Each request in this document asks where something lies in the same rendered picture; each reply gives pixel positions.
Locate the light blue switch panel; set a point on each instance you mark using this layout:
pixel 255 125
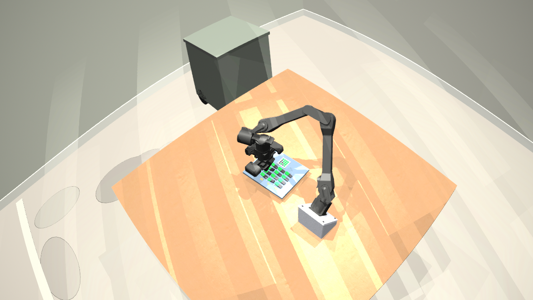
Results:
pixel 283 174

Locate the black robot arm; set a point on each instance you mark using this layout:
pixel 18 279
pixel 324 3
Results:
pixel 262 142

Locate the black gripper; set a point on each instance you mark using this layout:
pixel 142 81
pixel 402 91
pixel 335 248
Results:
pixel 265 159

